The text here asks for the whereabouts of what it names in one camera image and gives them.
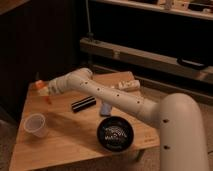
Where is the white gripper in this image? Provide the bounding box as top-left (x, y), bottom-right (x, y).
top-left (35, 80), bottom-right (64, 104)

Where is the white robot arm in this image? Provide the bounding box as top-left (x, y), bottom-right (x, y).
top-left (35, 68), bottom-right (210, 171)

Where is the translucent plastic cup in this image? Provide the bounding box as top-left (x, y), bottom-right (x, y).
top-left (23, 113), bottom-right (48, 138)

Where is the small blue-grey ceramic cup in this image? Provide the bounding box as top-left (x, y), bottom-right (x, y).
top-left (99, 102), bottom-right (112, 116)

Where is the black rectangular block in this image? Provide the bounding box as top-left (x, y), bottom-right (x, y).
top-left (71, 96), bottom-right (96, 113)

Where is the wooden table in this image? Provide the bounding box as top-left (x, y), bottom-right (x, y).
top-left (9, 72), bottom-right (159, 171)

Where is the long wooden shelf bench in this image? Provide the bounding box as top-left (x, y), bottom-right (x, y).
top-left (80, 38), bottom-right (213, 84)

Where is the metal pole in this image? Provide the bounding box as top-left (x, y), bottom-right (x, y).
top-left (86, 0), bottom-right (93, 41)

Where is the black patterned bowl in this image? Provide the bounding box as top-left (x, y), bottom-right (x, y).
top-left (96, 116), bottom-right (134, 152)

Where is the black handle on bench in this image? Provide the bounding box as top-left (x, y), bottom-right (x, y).
top-left (176, 58), bottom-right (208, 70)

